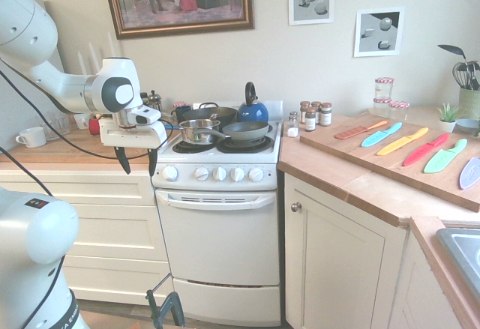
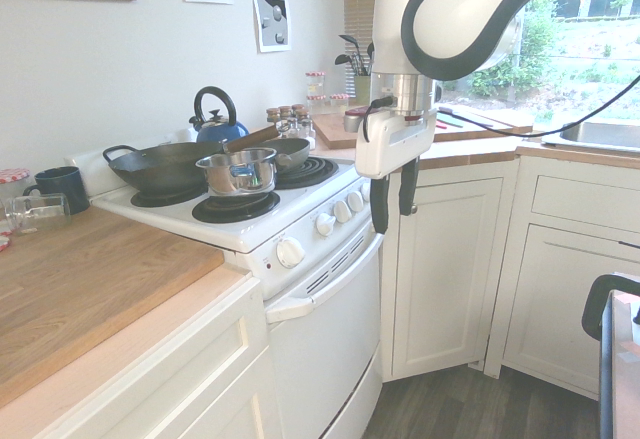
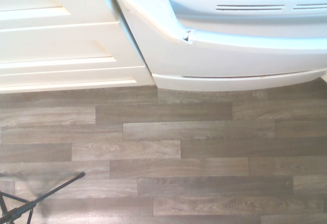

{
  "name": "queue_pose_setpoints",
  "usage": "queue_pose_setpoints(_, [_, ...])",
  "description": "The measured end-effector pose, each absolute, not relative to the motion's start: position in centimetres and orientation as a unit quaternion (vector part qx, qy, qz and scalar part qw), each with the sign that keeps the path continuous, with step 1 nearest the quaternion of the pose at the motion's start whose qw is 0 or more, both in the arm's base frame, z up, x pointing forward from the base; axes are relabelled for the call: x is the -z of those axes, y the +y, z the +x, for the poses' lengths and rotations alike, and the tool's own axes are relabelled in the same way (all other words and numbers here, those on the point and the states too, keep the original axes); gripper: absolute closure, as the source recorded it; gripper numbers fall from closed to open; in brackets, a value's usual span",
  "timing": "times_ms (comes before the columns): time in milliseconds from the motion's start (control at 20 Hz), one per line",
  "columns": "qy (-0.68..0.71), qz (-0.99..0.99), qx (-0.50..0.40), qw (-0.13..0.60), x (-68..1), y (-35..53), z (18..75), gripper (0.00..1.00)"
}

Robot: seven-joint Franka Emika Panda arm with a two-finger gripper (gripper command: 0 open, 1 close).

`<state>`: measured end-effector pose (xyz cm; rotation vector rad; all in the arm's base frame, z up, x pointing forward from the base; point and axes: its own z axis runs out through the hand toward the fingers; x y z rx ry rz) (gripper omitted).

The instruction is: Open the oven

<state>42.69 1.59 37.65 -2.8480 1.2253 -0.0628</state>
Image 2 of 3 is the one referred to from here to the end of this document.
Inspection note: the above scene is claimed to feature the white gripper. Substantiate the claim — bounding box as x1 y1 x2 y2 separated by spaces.
354 106 439 236

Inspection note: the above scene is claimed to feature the white oven door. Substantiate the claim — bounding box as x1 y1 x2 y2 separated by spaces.
264 231 386 439

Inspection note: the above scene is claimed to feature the wooden cutting board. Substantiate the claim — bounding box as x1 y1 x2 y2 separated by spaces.
312 108 534 151

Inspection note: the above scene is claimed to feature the black coil burner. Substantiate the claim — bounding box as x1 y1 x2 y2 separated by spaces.
272 156 341 191
130 186 202 209
191 190 281 224

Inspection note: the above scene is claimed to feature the white corner cabinet door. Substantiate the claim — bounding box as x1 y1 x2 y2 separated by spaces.
382 157 521 385

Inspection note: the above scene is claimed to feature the green knife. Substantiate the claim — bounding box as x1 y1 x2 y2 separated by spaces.
447 115 490 129

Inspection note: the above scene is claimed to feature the pale green utensil holder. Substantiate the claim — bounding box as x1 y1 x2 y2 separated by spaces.
353 74 374 106

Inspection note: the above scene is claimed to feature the large white stove knob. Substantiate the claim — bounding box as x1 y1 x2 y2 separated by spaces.
275 237 306 269

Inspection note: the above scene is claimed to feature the tall jar red checked lid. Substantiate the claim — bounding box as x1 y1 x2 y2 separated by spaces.
305 71 327 98

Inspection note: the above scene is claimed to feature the black kitchen spoon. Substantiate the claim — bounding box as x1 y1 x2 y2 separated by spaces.
334 53 359 77

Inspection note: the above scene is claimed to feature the white electric stove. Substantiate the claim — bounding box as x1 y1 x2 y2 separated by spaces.
62 151 386 439

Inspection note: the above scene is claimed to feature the black slotted spatula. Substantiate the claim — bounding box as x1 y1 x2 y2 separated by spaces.
338 34 362 76

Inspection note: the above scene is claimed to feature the stainless steel pot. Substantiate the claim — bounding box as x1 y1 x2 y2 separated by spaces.
195 147 279 197

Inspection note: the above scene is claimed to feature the white sink cabinet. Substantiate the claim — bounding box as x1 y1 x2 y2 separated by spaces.
483 152 640 401

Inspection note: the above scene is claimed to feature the stainless steel sink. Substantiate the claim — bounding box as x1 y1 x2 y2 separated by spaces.
541 120 640 154

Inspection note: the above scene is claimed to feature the white stove bottom drawer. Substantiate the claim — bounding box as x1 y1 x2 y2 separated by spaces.
319 356 385 439

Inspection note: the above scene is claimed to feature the grey shapes print, small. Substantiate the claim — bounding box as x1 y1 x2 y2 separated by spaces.
252 0 293 54

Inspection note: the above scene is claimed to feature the black rounded chair back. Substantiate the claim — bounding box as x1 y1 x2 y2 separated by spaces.
581 272 640 344

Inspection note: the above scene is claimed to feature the window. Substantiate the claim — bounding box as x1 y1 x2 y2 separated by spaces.
439 0 640 116

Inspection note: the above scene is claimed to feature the white counter cabinet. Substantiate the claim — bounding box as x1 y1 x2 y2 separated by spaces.
27 273 281 439

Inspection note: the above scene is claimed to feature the black-edged table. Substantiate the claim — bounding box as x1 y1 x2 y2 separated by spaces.
597 288 640 439

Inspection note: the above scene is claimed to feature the large wooden butcher block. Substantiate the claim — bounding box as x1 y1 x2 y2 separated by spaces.
0 206 226 410

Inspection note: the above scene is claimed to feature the dark blue mug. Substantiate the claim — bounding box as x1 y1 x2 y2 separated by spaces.
22 165 91 215

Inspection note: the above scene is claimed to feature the empty clear glass jar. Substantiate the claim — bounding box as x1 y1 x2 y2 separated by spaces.
2 192 73 237

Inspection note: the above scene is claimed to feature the jar with red checked lid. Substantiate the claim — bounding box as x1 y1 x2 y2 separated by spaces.
0 167 32 201

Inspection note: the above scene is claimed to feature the red mounted wrist camera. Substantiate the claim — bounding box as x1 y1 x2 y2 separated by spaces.
343 108 366 133

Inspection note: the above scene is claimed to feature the dark pan with wooden handle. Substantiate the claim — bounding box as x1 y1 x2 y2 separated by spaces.
222 125 312 175

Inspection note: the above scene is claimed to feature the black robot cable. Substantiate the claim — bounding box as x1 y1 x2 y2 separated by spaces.
360 74 640 143

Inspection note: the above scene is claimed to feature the blue kettle with black handle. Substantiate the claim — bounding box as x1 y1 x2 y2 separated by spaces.
188 85 250 146

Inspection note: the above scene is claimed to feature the black two-handled wok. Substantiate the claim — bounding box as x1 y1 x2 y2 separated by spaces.
102 141 227 195

